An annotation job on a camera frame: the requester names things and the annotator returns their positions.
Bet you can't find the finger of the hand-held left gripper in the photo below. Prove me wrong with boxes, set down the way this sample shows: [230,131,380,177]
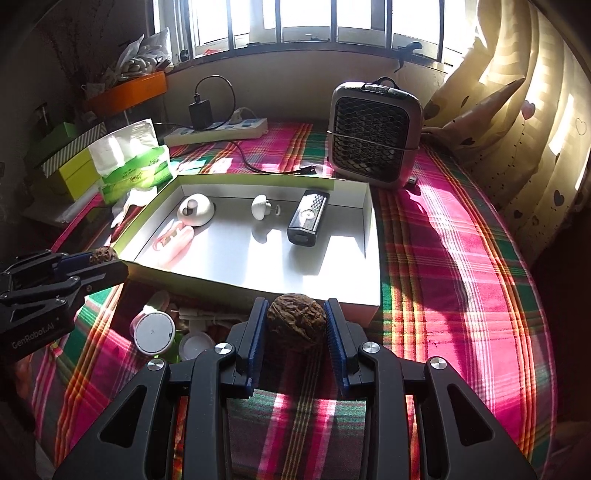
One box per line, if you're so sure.
[0,262,129,360]
[0,249,100,289]

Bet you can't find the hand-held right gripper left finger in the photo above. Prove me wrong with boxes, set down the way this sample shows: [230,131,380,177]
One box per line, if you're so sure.
[53,298,271,480]

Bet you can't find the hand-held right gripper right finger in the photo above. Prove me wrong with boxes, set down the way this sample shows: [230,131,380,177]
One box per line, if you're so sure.
[323,299,539,480]

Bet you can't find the smooth brown walnut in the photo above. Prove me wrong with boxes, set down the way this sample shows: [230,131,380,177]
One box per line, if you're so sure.
[267,294,328,354]

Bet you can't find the small white round jar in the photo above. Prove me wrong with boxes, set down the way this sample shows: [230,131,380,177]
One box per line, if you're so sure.
[178,331,214,361]

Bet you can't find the green stand with round top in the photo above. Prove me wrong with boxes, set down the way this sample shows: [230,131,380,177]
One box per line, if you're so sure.
[129,310,178,356]

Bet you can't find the pink ringed clip holder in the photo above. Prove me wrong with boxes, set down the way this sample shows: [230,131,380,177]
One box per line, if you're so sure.
[152,219,195,252]

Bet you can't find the shallow green cardboard box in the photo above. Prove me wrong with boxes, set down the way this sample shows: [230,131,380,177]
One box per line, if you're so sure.
[112,173,382,326]

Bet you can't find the panda face dome toy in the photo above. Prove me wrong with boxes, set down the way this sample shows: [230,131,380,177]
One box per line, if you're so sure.
[178,194,217,227]

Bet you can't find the black rectangular device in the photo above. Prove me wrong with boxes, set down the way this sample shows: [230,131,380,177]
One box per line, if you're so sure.
[287,189,330,246]

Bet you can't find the pale mushroom-shaped ball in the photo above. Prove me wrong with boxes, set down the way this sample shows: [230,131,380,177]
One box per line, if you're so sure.
[252,195,282,221]

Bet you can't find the crumpled white tissue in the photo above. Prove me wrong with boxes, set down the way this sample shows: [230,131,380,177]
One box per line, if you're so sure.
[111,187,160,229]

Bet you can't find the yellow-green box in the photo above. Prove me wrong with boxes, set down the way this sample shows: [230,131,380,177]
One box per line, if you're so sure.
[44,150,105,201]

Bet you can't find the green tissue pack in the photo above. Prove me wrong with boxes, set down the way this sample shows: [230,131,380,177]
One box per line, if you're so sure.
[89,119,178,206]

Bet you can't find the striped box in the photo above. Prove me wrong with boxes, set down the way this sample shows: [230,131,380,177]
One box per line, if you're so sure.
[39,122,108,178]

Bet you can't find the plaid tablecloth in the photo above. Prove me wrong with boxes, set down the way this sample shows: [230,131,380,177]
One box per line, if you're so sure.
[18,117,559,480]

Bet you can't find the dark green box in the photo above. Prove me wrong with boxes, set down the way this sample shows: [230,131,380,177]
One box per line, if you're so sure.
[34,122,79,158]

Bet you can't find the white power strip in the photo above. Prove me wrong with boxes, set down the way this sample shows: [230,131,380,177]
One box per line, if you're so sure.
[164,117,269,147]

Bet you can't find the orange box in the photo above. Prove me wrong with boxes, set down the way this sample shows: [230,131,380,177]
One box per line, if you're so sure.
[88,71,167,118]

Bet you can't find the black charger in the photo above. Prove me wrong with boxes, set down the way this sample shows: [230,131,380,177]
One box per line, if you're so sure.
[188,100,214,131]

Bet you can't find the small grey fan heater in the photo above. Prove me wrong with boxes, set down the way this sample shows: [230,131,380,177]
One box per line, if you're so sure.
[327,78,424,189]

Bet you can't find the plastic bags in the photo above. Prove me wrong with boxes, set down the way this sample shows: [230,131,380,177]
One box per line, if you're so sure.
[113,28,174,77]

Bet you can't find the cream heart-print curtain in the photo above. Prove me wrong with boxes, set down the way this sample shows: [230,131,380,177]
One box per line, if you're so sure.
[455,0,591,264]

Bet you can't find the black window latch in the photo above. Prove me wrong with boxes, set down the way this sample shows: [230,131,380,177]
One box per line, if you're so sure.
[397,42,423,70]

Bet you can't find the window grille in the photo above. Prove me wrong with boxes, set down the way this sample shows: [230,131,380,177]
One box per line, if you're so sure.
[152,0,481,58]

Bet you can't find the black power cord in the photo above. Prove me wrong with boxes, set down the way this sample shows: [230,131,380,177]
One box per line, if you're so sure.
[226,138,319,176]

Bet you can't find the black looped charger cable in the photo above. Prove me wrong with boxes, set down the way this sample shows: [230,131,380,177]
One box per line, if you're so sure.
[193,75,237,125]

